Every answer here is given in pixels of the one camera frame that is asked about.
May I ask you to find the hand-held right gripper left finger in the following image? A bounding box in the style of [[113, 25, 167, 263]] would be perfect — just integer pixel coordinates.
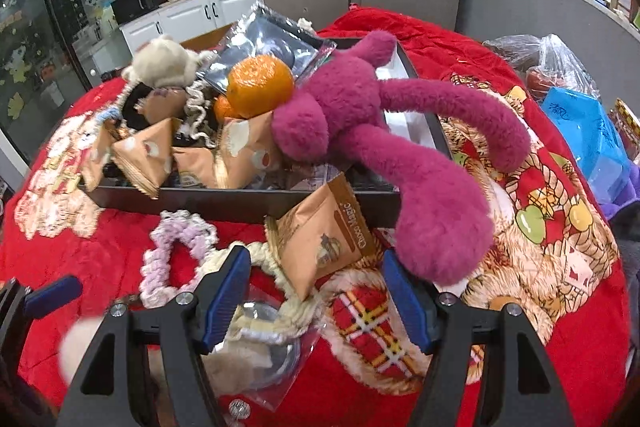
[[56, 244, 253, 427]]

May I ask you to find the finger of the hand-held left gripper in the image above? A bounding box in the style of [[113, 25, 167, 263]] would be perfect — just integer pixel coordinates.
[[0, 276, 84, 348]]

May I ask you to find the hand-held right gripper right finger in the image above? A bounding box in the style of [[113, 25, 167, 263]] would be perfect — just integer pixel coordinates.
[[381, 249, 576, 427]]

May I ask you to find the cream braided scrunchie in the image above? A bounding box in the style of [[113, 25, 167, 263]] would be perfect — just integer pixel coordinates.
[[200, 242, 327, 344]]

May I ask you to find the round badge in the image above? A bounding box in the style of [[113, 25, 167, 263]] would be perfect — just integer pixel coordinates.
[[220, 296, 322, 411]]

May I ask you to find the pink braided scrunchie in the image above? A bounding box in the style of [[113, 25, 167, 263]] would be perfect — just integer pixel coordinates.
[[138, 210, 219, 309]]

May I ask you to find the black tray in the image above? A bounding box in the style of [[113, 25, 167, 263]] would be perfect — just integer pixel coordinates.
[[77, 36, 454, 229]]

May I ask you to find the pink plush toy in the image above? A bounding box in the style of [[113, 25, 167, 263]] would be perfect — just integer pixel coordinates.
[[271, 29, 534, 287]]

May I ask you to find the red printed blanket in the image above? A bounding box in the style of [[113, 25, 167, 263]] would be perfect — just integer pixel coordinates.
[[0, 7, 632, 427]]

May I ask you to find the blue scrunchie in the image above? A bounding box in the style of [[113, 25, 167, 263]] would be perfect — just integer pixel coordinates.
[[95, 107, 124, 128]]

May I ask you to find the black scrunchie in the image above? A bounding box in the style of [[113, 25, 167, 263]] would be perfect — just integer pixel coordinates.
[[122, 94, 147, 128]]

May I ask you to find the blue plastic bag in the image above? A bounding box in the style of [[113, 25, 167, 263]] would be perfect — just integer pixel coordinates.
[[540, 87, 634, 206]]

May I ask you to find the purple cloth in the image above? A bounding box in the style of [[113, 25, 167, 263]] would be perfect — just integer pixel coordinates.
[[600, 162, 640, 219]]

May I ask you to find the white plush toy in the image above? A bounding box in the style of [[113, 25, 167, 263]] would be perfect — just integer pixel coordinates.
[[121, 34, 222, 90]]

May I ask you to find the glass door with stickers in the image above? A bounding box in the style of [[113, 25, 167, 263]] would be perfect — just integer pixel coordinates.
[[0, 0, 127, 158]]

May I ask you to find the clear plastic bag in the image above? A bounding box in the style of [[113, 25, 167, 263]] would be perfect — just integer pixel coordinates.
[[482, 33, 601, 102]]

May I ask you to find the glass jar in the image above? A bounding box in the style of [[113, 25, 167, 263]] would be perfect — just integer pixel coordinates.
[[607, 99, 640, 144]]

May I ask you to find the white kitchen cabinet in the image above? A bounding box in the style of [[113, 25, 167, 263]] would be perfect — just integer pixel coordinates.
[[120, 0, 265, 56]]

